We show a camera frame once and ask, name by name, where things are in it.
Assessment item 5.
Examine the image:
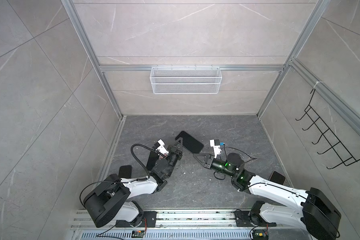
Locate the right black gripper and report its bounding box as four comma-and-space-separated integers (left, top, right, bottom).
194, 153, 237, 180

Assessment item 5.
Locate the phone with black screen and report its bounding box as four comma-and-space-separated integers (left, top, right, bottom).
119, 165, 133, 179

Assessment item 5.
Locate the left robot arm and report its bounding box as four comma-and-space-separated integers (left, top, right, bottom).
80, 138, 183, 228

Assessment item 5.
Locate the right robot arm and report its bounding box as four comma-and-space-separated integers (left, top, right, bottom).
193, 153, 342, 240

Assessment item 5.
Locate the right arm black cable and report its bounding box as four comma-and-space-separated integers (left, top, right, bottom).
223, 145, 258, 165

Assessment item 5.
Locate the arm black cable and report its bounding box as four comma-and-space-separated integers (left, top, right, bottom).
223, 145, 258, 165
130, 143, 158, 179

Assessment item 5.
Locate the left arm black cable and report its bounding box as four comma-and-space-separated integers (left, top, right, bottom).
130, 143, 158, 179

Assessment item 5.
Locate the white wire mesh basket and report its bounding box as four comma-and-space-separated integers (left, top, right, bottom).
150, 67, 223, 95

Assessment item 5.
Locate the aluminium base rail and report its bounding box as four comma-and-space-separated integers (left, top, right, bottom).
65, 209, 313, 240

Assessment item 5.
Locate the black wire hook rack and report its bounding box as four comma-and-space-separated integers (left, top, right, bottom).
295, 89, 360, 170

